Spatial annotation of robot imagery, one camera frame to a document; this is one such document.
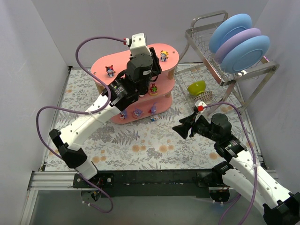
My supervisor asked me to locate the purple plate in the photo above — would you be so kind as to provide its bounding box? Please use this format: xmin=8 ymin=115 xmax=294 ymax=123
xmin=214 ymin=28 xmax=262 ymax=64

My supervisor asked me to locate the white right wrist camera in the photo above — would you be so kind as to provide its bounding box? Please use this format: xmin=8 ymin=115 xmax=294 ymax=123
xmin=193 ymin=100 xmax=207 ymax=121

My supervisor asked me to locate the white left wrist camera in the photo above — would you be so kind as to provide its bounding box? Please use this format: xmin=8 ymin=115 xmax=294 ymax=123
xmin=123 ymin=32 xmax=151 ymax=57

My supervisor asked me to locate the white blue penguin toy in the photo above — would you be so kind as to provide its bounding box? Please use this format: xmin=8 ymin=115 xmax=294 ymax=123
xmin=150 ymin=115 xmax=159 ymax=121

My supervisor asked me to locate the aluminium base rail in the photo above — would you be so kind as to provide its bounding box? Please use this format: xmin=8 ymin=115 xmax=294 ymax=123
xmin=20 ymin=168 xmax=293 ymax=225

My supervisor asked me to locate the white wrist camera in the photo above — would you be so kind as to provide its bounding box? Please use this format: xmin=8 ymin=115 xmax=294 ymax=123
xmin=193 ymin=100 xmax=207 ymax=121
xmin=123 ymin=32 xmax=151 ymax=57

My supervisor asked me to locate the pink bear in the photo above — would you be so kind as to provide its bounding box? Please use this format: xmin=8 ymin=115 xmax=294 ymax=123
xmin=148 ymin=82 xmax=158 ymax=96

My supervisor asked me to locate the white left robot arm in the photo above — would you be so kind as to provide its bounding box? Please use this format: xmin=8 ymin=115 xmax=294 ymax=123
xmin=49 ymin=47 xmax=161 ymax=180

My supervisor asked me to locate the metal dish rack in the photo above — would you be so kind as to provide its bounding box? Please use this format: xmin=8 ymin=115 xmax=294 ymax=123
xmin=179 ymin=10 xmax=279 ymax=114

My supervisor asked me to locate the blue rear plate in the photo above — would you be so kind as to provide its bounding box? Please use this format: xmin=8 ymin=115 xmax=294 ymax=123
xmin=209 ymin=14 xmax=253 ymax=53

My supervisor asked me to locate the blue plate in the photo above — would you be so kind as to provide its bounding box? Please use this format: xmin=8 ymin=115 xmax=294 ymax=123
xmin=209 ymin=14 xmax=253 ymax=53
xmin=220 ymin=35 xmax=270 ymax=74

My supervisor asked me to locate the yellow round duck toy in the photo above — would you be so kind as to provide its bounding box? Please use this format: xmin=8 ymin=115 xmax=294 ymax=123
xmin=160 ymin=50 xmax=168 ymax=62

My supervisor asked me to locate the purple bunny with strawberry cake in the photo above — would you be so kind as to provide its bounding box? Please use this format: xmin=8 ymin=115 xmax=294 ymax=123
xmin=120 ymin=110 xmax=128 ymax=120

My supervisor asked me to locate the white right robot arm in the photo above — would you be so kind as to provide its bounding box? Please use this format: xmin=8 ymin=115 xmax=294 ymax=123
xmin=173 ymin=113 xmax=300 ymax=225

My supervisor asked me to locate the red blue cat toy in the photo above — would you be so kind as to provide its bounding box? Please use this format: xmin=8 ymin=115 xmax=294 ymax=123
xmin=105 ymin=65 xmax=115 ymax=77

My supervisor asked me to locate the pink three-tier wooden shelf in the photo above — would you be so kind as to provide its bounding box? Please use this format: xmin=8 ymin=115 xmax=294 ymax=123
xmin=91 ymin=44 xmax=179 ymax=124

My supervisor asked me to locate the purple bunny with red bow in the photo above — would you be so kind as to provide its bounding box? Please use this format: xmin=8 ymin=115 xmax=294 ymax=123
xmin=149 ymin=103 xmax=157 ymax=115

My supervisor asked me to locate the green bowl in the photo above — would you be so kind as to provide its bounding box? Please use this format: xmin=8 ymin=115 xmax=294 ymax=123
xmin=187 ymin=80 xmax=206 ymax=96

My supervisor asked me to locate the brown patterned ceramic bowl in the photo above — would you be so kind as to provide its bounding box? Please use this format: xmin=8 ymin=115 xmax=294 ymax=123
xmin=193 ymin=90 xmax=213 ymax=105

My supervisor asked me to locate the blue front plate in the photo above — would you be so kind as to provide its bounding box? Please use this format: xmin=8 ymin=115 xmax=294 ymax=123
xmin=220 ymin=35 xmax=270 ymax=74

